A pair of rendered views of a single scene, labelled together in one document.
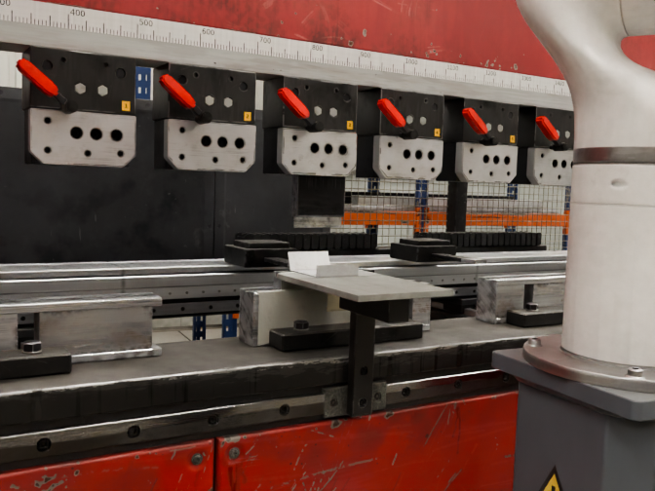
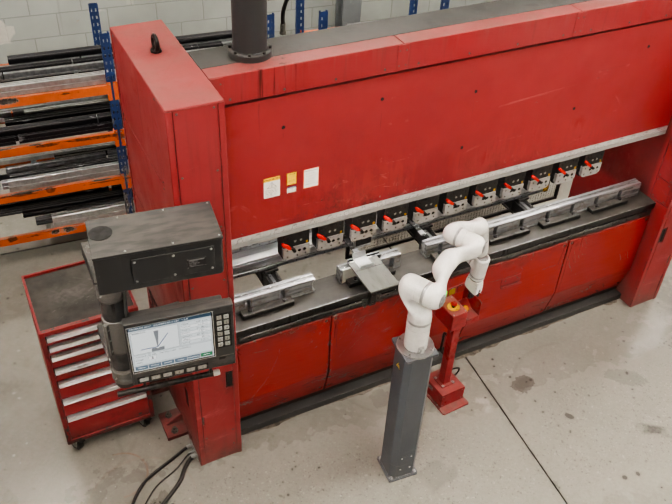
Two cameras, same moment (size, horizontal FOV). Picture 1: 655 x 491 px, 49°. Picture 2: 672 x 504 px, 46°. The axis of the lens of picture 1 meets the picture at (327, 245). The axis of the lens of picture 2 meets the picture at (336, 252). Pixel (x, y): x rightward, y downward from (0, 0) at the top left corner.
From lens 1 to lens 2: 3.48 m
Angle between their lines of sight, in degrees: 34
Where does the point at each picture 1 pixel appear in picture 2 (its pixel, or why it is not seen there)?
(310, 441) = (357, 312)
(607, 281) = (408, 339)
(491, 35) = (429, 178)
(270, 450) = (345, 316)
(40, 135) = (285, 255)
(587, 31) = (408, 303)
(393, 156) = (388, 226)
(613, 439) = (405, 363)
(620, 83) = (412, 314)
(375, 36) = (383, 195)
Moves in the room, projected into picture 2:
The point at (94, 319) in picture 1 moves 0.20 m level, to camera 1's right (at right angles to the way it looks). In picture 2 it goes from (297, 287) to (333, 290)
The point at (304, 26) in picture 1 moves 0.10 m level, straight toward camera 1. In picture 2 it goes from (359, 202) to (359, 214)
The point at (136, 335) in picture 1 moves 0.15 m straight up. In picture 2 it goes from (308, 288) to (309, 267)
